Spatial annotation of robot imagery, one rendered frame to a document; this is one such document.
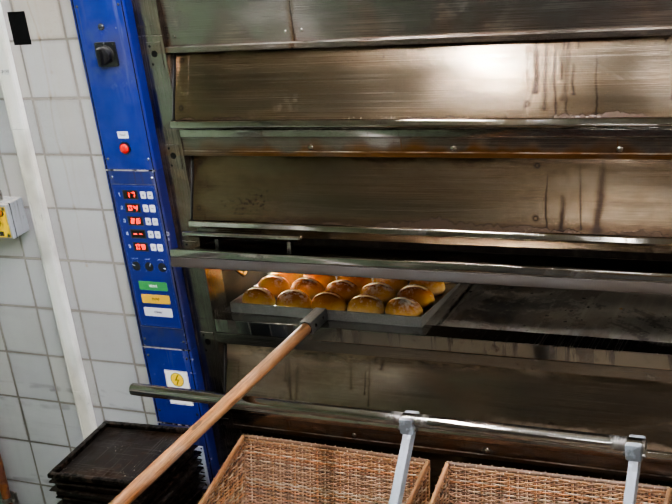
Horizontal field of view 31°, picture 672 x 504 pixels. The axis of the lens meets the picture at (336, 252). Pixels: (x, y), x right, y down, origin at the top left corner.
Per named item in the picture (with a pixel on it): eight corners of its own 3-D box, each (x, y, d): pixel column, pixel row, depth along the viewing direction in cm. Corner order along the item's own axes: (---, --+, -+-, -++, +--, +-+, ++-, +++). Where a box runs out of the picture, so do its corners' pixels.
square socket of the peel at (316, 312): (313, 335, 299) (311, 322, 298) (300, 333, 301) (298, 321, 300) (329, 319, 307) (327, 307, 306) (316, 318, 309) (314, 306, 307)
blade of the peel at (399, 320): (422, 327, 295) (421, 317, 294) (231, 312, 320) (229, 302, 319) (472, 270, 325) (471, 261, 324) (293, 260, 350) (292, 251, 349)
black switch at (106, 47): (99, 66, 298) (90, 23, 295) (119, 66, 296) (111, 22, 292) (90, 70, 295) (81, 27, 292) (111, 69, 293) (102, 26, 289)
